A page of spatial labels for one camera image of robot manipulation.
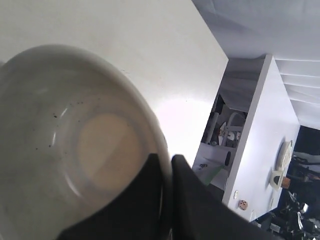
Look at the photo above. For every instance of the white cup on table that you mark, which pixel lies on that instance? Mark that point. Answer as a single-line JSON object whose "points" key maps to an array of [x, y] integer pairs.
{"points": [[276, 179]]}

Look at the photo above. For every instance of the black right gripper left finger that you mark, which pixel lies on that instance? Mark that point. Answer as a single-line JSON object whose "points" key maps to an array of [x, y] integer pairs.
{"points": [[133, 215]]}

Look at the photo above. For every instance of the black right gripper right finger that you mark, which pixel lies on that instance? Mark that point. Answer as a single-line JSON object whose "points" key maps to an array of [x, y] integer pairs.
{"points": [[197, 215]]}

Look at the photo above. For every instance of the small wooden dice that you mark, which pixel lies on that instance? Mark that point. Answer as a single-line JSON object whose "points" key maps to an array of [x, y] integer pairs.
{"points": [[243, 205]]}

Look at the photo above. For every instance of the white ceramic bowl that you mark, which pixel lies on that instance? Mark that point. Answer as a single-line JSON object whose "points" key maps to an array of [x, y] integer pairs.
{"points": [[74, 133]]}

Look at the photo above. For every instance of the white side table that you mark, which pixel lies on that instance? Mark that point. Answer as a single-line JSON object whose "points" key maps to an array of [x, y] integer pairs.
{"points": [[243, 172]]}

